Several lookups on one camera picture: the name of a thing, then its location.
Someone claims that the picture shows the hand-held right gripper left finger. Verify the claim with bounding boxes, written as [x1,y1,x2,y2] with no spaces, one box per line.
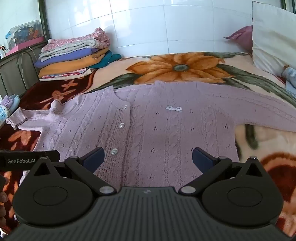
[30,147,117,196]

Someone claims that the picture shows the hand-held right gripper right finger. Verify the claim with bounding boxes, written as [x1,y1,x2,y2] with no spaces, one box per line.
[179,148,267,195]

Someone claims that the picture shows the lilac knit cardigan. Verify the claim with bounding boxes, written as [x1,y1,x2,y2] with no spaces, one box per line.
[6,81,296,188]

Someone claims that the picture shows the stack of folded clothes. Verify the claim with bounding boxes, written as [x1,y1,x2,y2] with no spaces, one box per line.
[34,27,122,81]

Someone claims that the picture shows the person's left hand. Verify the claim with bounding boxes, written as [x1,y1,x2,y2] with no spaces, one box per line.
[0,177,10,234]

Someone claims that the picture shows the white power strip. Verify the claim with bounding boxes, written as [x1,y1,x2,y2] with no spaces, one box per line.
[0,105,10,127]

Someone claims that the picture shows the pale small garments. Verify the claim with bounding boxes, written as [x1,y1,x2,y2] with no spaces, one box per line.
[0,94,20,109]

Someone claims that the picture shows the metal bed headboard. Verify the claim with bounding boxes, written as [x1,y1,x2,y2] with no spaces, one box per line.
[0,39,50,98]

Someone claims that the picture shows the floral fleece blanket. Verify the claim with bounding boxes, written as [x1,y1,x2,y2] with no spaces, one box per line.
[0,51,296,237]

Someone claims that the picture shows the pink flat box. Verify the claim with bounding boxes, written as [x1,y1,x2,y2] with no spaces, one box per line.
[5,37,45,57]

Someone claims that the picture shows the light blue cloth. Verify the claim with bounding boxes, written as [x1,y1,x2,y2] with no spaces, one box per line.
[282,67,296,94]

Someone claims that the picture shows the clear plastic storage box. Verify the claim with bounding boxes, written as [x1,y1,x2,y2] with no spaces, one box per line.
[5,20,44,49]

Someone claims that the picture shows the pink pillow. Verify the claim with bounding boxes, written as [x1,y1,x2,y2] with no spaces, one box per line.
[224,25,253,52]

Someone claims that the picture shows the white pillow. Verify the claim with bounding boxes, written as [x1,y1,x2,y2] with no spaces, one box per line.
[252,1,296,77]

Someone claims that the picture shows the white cable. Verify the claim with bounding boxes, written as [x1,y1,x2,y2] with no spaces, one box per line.
[20,46,35,93]

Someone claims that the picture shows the dark window frame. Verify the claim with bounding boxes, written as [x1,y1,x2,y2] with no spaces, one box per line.
[38,0,51,40]
[283,0,296,14]

